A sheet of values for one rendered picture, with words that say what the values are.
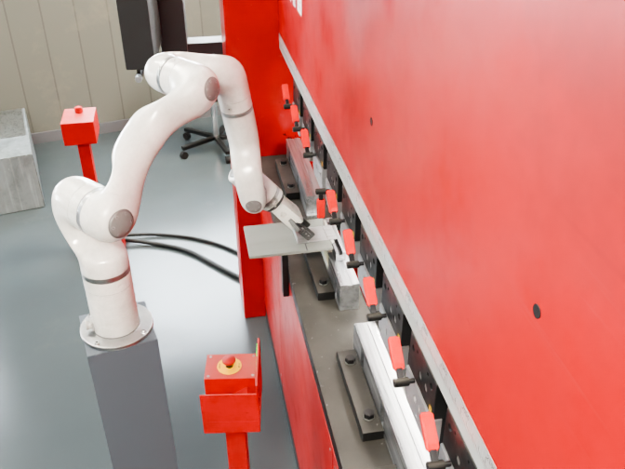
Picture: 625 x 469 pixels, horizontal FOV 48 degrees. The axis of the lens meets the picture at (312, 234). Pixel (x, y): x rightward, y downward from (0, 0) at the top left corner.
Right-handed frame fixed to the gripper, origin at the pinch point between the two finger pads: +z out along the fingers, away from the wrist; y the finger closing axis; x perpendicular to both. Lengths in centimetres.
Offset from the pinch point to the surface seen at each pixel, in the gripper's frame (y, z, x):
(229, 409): -45, 0, 42
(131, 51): 102, -54, 18
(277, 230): 5.3, -3.5, 7.8
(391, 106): -68, -51, -46
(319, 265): -4.1, 11.3, 5.1
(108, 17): 334, -30, 64
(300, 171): 50, 10, -3
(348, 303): -24.8, 14.3, 2.4
